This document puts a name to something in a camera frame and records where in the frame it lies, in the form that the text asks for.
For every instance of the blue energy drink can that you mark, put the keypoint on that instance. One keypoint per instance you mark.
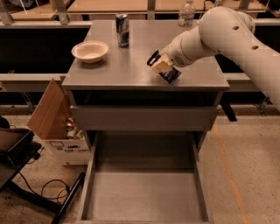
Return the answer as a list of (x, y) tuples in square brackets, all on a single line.
[(122, 29)]

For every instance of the open grey middle drawer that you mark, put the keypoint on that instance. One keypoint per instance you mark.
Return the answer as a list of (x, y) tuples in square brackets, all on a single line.
[(144, 178)]

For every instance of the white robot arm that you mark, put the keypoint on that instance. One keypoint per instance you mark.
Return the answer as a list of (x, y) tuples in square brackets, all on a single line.
[(230, 33)]

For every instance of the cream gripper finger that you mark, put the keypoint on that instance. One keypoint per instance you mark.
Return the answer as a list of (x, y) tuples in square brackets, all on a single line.
[(163, 64)]

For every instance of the grey drawer cabinet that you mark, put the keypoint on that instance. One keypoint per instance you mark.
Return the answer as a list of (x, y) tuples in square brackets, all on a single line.
[(123, 77)]

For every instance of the open cardboard box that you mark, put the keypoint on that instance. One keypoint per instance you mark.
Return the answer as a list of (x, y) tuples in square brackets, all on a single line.
[(53, 123)]

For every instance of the white paper bowl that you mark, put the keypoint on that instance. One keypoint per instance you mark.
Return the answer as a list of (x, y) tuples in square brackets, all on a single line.
[(90, 51)]

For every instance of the clear plastic water bottle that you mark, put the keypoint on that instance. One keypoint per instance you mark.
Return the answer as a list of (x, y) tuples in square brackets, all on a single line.
[(186, 14)]

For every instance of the closed grey top drawer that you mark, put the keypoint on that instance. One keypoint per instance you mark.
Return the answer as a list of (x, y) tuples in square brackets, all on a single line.
[(144, 118)]

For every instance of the dark blue snack bar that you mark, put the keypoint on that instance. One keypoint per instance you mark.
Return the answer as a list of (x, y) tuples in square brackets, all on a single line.
[(171, 76)]

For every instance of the grey metal rail shelf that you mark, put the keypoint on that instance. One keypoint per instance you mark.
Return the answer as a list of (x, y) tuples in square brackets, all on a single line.
[(37, 82)]

